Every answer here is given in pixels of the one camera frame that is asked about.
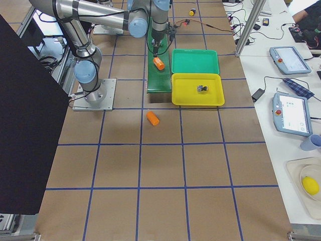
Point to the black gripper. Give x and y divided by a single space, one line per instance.
157 36

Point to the orange can with white print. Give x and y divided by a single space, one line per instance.
158 63

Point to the plain orange cylinder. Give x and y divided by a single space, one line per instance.
152 118

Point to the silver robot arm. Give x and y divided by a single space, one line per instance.
141 19

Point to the green plastic tray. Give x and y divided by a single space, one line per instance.
195 61

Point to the green conveyor belt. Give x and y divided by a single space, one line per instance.
158 81

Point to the yellow plastic tray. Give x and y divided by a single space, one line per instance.
184 89

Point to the black power adapter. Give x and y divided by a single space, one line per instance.
257 94

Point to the far teach pendant tablet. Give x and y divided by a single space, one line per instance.
288 60

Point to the teach pendant tablet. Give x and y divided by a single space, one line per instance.
291 114
288 60

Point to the near teach pendant tablet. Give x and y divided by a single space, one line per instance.
291 114

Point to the blue checkered cloth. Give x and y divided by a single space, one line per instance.
298 89

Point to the light blue mug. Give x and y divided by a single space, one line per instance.
311 143

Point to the beige tray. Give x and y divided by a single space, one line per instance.
294 168

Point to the white plate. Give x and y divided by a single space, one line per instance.
312 171

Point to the yellow lemon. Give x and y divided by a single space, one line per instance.
310 185

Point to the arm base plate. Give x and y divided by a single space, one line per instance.
105 30
101 99

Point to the aluminium frame post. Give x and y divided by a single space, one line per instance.
258 6

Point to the black camera occluder panel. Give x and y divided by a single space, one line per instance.
33 109

